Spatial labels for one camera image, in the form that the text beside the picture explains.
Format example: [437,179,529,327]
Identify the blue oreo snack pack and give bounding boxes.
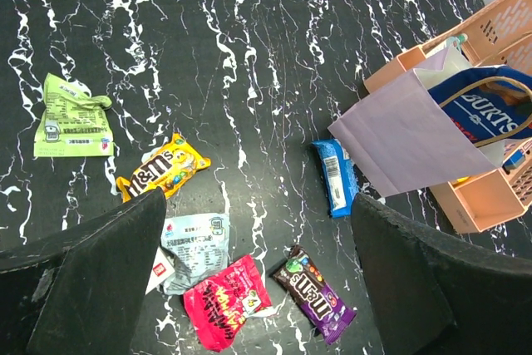
[312,139,358,219]

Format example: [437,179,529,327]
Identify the grey snack packet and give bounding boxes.
[160,213,230,296]

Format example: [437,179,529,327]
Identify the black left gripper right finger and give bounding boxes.
[351,194,531,354]

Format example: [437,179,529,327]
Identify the lilac paper bag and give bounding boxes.
[328,47,517,196]

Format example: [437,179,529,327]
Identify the blue grey stamp block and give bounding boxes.
[503,150,525,174]

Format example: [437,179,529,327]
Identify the white blue blister pack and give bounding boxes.
[441,33,468,52]

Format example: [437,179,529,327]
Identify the red himalaya snack packet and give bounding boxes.
[183,254,272,353]

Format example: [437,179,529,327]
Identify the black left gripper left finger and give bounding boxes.
[1,189,166,354]

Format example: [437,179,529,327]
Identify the green snack packet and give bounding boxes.
[33,73,114,158]

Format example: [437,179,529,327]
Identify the white cardboard box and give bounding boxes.
[145,247,175,294]

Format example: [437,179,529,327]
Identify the blue burts chips bag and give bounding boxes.
[428,65,531,144]

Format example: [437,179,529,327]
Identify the yellow m&m's bag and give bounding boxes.
[116,133,211,203]

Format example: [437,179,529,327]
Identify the peach plastic desk organizer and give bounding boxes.
[365,0,531,234]

